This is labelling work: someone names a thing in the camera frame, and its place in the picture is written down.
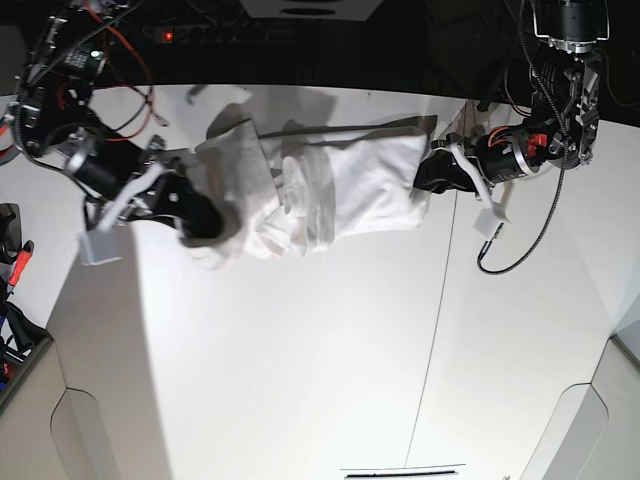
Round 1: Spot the orange handled tool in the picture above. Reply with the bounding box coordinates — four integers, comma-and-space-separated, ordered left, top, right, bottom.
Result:
5, 240, 34, 299

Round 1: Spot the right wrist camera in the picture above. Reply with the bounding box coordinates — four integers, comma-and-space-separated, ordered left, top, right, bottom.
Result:
78, 229, 122, 266

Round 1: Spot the black power strip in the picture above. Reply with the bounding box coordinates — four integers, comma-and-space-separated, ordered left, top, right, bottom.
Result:
143, 24, 296, 44

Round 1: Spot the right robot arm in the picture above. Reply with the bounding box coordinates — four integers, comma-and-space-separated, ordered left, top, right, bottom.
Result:
1, 1, 241, 255

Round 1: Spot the white printed t-shirt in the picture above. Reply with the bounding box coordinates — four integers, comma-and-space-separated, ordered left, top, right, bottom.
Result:
178, 87, 437, 269

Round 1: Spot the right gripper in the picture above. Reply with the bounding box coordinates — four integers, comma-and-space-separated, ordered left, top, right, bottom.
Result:
82, 144, 240, 248

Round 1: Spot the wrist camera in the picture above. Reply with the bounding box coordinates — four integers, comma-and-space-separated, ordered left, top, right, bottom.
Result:
473, 208, 510, 240
78, 229, 122, 266

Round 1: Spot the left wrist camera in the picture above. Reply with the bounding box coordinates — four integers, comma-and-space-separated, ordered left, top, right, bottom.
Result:
473, 208, 510, 240

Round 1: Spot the white box at top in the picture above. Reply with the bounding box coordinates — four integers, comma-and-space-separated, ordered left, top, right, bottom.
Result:
240, 0, 383, 22

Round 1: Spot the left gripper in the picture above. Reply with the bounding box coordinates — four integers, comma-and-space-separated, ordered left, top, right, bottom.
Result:
413, 133, 515, 217

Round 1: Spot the camera braided cable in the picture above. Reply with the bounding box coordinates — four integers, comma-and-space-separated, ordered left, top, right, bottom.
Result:
474, 0, 569, 276

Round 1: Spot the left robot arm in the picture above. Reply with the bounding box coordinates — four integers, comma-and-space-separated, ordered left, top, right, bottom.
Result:
414, 1, 610, 194

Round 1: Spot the black clamp at left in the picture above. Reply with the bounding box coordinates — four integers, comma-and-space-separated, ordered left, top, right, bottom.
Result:
0, 203, 23, 265

